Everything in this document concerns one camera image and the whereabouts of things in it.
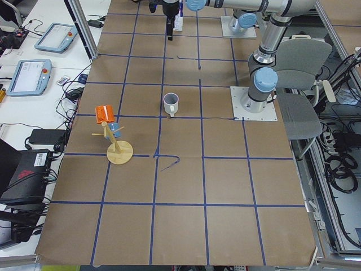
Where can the orange box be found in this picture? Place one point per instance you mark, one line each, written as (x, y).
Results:
(104, 113)

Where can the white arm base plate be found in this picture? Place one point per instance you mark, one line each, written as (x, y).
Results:
(246, 109)

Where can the blue teach pendant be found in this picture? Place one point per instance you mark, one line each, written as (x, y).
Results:
(57, 38)
(30, 78)

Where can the blue white milk carton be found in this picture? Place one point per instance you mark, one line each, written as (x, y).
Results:
(178, 23)

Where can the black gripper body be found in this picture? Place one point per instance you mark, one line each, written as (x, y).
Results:
(170, 8)

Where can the black power adapter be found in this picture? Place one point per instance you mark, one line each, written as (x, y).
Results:
(46, 136)

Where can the lower blue teach pendant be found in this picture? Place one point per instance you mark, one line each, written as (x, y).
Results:
(30, 78)

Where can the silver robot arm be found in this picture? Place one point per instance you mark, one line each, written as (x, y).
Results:
(243, 20)
(263, 78)

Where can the wooden mug tree stand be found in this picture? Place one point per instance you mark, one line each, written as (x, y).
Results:
(119, 152)

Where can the grey office chair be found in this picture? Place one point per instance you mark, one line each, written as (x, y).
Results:
(298, 60)

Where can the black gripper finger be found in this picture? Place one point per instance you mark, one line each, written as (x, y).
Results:
(169, 27)

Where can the small remote control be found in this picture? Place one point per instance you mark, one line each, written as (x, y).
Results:
(64, 79)

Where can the black power brick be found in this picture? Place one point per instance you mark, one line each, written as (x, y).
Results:
(95, 23)

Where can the aluminium frame post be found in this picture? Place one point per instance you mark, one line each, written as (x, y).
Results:
(78, 17)

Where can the grey cup with handle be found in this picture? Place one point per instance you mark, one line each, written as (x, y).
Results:
(170, 102)

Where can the black red computer box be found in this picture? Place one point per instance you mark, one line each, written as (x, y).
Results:
(24, 177)

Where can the brown paper table cover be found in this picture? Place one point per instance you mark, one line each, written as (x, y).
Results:
(201, 187)

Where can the upper blue teach pendant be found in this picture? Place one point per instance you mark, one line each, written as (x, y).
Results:
(57, 38)

